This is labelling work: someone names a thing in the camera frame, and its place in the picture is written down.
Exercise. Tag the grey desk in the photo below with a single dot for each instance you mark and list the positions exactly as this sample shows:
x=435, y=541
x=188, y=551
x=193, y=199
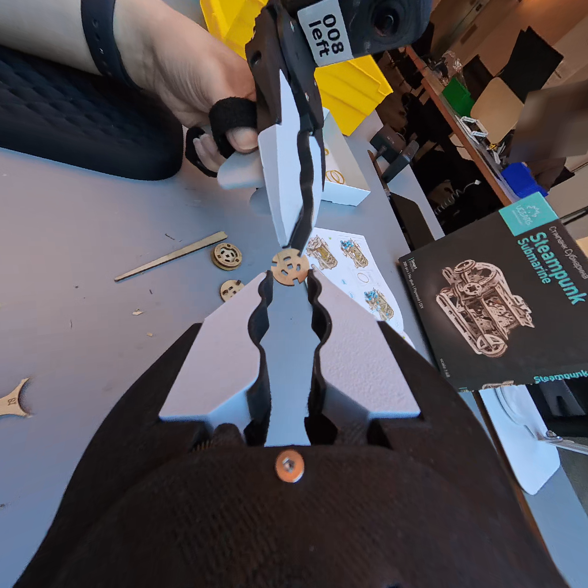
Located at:
x=92, y=220

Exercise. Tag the person's left hand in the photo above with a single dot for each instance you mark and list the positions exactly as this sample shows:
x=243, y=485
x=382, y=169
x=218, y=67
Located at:
x=183, y=69

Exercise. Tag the blue plastic bin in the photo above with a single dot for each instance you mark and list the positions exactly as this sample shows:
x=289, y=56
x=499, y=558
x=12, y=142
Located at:
x=523, y=181

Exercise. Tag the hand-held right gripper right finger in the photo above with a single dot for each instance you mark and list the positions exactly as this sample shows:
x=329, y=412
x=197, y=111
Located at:
x=363, y=372

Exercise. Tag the brown wooden table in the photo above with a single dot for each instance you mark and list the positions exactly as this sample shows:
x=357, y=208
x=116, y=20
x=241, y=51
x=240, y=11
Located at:
x=480, y=154

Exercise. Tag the tapered wooden stick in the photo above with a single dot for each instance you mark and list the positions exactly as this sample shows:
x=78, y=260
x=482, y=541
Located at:
x=174, y=255

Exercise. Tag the black quilted cushion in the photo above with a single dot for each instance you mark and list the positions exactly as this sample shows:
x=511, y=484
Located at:
x=82, y=128

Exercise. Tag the black device stand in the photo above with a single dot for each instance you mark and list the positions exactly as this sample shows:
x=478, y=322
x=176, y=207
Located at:
x=390, y=147

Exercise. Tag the black angular object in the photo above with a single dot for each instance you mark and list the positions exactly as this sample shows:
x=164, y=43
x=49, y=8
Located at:
x=415, y=220

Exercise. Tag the white cardboard box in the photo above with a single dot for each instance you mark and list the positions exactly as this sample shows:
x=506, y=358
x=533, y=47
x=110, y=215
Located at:
x=344, y=193

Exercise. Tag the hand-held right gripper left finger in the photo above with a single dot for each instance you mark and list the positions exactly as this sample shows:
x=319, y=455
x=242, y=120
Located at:
x=220, y=372

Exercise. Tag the wooden disc with pegs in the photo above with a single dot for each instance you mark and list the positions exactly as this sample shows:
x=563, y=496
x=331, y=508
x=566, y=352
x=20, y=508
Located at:
x=229, y=294

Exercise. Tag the white plastic object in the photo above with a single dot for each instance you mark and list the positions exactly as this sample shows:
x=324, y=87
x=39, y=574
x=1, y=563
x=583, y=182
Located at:
x=519, y=441

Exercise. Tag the instruction booklet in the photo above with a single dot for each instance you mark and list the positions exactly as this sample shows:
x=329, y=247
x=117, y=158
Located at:
x=353, y=294

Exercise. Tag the black puzzle kit box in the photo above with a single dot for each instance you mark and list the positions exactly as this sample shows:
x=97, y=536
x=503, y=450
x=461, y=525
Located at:
x=459, y=285

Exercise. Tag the star-shaped wooden scrap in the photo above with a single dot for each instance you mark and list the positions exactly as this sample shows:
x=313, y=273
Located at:
x=11, y=404

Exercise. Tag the group of rubber bands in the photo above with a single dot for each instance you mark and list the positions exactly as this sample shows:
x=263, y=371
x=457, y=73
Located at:
x=342, y=178

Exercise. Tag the black wristband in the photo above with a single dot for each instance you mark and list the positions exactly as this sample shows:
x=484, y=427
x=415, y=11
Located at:
x=103, y=46

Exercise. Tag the thick wooden wheel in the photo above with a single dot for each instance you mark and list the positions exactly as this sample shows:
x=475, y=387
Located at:
x=218, y=264

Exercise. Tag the small green crate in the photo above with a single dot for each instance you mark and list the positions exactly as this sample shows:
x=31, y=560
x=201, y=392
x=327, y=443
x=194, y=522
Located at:
x=457, y=94

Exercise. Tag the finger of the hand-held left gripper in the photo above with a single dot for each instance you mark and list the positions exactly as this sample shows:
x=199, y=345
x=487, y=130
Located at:
x=320, y=151
x=280, y=183

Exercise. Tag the yellow plastic bin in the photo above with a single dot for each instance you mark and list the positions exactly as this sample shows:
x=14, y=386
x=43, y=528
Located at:
x=349, y=92

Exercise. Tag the notched wooden disc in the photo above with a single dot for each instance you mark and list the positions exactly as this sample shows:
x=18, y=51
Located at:
x=280, y=275

